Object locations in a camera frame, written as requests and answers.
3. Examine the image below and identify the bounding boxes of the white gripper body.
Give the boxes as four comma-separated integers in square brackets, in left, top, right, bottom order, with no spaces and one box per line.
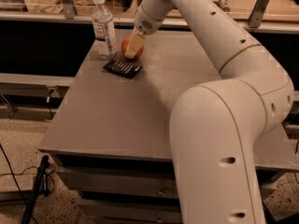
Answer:
[135,5,164,35]

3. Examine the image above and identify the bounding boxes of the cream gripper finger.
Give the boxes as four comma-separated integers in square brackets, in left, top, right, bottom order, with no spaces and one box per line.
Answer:
[124,31,146,60]

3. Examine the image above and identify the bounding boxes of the red apple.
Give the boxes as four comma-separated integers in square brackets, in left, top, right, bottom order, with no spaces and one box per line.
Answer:
[121,35,130,56]

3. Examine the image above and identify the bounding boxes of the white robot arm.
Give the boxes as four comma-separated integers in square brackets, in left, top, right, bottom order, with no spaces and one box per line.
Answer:
[132,0,293,224]

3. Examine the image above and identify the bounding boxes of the clear plastic water bottle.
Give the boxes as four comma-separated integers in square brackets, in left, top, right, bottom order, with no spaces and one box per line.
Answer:
[92,0,118,60]

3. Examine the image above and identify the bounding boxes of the black snack packet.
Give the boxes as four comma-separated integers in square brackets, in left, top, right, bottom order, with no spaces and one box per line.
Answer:
[103,60,142,78]

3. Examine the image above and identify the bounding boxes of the grey drawer cabinet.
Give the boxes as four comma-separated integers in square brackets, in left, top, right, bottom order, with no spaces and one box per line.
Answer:
[38,28,299,224]

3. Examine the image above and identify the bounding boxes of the upper grey drawer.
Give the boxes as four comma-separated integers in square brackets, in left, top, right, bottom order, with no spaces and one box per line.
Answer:
[57,167,276,206]

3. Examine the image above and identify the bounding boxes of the grey drawer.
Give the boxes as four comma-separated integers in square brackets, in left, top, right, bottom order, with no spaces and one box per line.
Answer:
[57,167,276,206]
[78,198,183,224]

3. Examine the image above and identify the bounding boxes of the lower grey drawer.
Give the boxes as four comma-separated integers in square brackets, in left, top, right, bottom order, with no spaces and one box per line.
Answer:
[78,198,183,224]

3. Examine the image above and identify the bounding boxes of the black tripod leg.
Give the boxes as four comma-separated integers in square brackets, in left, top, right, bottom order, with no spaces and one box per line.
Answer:
[21,155,50,224]

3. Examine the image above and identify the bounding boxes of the grey metal rail shelf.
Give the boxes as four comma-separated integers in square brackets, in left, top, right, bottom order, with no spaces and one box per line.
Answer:
[0,73,75,98]

